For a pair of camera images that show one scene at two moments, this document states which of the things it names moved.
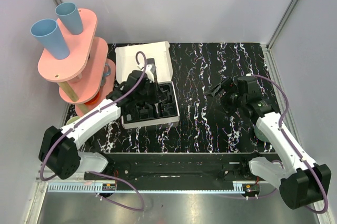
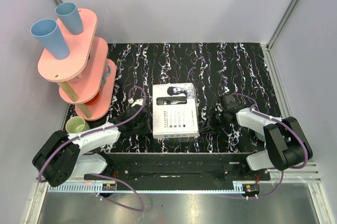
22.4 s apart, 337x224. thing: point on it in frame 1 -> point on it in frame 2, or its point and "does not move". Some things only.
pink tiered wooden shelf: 85,76 does not move
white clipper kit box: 162,110 -> 175,111
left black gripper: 156,92 -> 142,123
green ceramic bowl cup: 260,135 does not move
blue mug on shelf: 106,74 does not move
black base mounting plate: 185,167 does not move
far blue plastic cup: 69,13 does not move
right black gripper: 228,85 -> 209,126
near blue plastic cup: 47,32 does not move
